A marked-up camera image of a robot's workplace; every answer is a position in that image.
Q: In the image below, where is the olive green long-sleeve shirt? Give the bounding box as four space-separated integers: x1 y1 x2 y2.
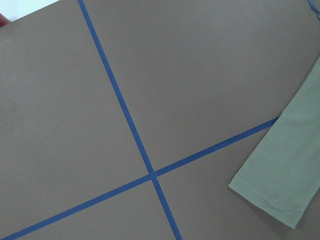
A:
229 62 320 228

